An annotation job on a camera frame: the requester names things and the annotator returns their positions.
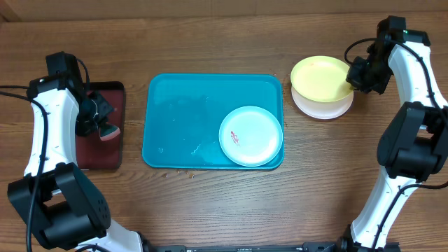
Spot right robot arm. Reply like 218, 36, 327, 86
327, 16, 447, 251

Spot red and green sponge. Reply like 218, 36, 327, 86
99, 123, 120, 141

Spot dark red small tray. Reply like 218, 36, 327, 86
76, 81, 126, 170

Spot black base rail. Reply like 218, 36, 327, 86
153, 241, 402, 252

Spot teal plastic tray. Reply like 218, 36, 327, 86
142, 73, 284, 170

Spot yellow-green plate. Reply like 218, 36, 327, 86
290, 56, 353, 102

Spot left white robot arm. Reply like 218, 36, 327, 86
7, 52, 152, 251

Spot white plate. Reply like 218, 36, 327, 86
291, 87, 354, 120

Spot light blue plate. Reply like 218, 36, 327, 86
218, 106, 284, 167

